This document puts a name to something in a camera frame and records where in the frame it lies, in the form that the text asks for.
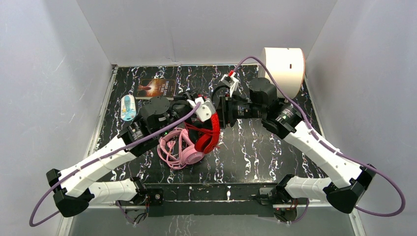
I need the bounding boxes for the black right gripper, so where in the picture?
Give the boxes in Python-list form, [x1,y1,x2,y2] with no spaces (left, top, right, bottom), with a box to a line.
[201,94,265,130]

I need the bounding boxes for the pink over-ear headphones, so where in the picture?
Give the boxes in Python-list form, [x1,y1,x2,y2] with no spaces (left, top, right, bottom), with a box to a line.
[157,128,205,170]

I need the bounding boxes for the red and black headphones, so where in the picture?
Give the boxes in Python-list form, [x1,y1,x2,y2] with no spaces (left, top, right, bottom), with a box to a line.
[185,113,220,154]

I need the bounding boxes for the black on-ear headphones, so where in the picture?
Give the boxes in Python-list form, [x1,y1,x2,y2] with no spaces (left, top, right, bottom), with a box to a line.
[210,85,229,102]

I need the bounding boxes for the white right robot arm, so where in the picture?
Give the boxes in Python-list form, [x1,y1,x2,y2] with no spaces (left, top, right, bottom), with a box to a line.
[216,78,375,213]

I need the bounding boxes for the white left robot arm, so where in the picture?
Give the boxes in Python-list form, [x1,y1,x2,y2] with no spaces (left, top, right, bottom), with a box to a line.
[46,91,215,217]

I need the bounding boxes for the dark paperback book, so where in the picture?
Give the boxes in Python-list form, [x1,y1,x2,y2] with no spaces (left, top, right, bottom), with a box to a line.
[134,78,177,100]

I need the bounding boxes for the white and blue small device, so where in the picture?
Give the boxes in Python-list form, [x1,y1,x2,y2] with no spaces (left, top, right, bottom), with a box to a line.
[120,94,137,121]

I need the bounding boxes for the white cylindrical container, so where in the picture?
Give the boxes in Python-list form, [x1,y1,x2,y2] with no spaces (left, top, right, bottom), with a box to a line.
[260,47,305,99]

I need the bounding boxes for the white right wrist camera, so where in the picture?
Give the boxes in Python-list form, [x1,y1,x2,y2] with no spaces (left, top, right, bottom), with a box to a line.
[220,71,239,97]

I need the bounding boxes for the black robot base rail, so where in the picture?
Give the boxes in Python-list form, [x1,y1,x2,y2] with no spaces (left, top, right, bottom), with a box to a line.
[112,182,310,218]

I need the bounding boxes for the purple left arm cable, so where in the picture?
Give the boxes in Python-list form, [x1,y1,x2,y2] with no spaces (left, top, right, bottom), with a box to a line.
[29,101,202,228]

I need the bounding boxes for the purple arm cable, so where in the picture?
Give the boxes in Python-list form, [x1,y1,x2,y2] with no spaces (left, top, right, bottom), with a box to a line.
[29,101,202,228]
[233,56,407,217]

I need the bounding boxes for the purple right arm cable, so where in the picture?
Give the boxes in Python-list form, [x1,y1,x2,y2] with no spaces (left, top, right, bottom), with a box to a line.
[233,56,407,217]

